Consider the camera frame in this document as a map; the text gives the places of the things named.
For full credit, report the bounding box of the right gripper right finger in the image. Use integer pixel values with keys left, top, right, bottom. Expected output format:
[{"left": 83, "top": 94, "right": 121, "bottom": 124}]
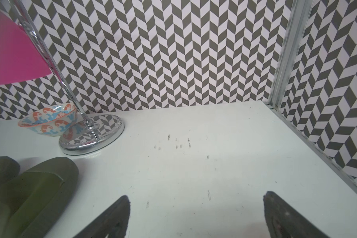
[{"left": 263, "top": 191, "right": 328, "bottom": 238}]

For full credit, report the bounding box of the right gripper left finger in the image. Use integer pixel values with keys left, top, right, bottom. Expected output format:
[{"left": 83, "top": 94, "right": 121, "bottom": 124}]
[{"left": 74, "top": 195, "right": 131, "bottom": 238}]

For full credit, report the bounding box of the olive green shoe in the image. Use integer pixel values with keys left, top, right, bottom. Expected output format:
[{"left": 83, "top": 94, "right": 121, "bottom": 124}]
[
  {"left": 0, "top": 156, "right": 20, "bottom": 185},
  {"left": 0, "top": 157, "right": 79, "bottom": 238}
]

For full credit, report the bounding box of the clear glass holder stand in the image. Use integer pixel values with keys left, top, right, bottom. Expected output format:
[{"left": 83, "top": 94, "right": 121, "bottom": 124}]
[{"left": 8, "top": 1, "right": 125, "bottom": 156}]

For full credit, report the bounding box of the colourful patterned small bowl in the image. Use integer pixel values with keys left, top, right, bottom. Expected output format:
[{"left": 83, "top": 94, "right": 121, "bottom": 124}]
[{"left": 18, "top": 103, "right": 77, "bottom": 136}]

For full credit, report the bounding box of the aluminium corner post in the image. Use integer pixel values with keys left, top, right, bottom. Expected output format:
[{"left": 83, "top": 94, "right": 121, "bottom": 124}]
[{"left": 268, "top": 0, "right": 313, "bottom": 112}]

